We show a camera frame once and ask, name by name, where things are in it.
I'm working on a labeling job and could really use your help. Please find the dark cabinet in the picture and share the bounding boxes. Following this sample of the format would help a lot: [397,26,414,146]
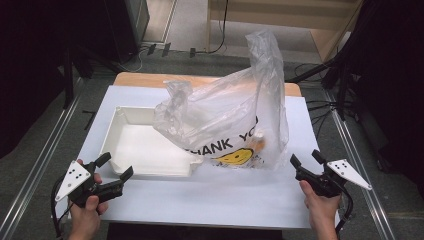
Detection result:
[101,0,151,65]

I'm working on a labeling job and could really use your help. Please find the person's left hand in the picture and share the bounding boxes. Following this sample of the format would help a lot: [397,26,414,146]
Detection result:
[68,158,110,236]

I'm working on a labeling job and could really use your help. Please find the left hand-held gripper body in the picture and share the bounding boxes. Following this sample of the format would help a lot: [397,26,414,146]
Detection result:
[54,160,125,208]

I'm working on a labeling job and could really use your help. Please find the wooden table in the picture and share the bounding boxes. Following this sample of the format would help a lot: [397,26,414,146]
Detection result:
[113,71,303,98]

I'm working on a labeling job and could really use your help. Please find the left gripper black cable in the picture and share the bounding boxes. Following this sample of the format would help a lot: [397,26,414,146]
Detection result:
[50,175,75,240]

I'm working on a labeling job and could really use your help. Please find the black stand pole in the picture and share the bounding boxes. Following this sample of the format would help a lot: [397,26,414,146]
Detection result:
[62,46,75,110]

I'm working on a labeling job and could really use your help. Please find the black floor cables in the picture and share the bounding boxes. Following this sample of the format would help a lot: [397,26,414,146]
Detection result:
[293,62,338,138]

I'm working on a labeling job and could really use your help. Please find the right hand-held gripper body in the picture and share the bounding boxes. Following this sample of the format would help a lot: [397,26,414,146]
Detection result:
[295,158,373,198]

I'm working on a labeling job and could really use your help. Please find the clear printed plastic bag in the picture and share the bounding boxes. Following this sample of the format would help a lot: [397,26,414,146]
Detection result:
[152,29,290,170]

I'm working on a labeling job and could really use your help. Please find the white table board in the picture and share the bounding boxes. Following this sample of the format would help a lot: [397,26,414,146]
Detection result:
[50,84,343,232]

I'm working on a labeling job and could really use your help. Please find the white plastic bin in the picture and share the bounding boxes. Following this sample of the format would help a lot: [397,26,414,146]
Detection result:
[99,105,205,178]

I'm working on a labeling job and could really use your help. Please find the black tripod stand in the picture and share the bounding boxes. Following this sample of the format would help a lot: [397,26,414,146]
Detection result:
[285,54,355,122]

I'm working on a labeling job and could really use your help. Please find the metal floor rail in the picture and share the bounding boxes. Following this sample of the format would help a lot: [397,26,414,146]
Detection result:
[0,96,82,240]
[324,90,397,240]

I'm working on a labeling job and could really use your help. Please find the black curtain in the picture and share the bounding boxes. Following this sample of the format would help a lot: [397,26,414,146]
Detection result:
[343,0,424,198]
[0,0,111,160]

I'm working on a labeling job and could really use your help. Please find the black floor plugs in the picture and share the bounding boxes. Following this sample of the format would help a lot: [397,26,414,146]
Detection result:
[146,41,197,59]

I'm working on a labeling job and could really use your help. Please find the black hanging cable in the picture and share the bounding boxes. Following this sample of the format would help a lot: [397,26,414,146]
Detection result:
[195,0,230,55]

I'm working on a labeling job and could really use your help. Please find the person's right hand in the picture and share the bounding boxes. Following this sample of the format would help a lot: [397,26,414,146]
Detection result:
[298,179,342,232]

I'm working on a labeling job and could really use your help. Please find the light wooden shelf unit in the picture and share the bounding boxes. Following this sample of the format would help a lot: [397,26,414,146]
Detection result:
[206,0,365,63]

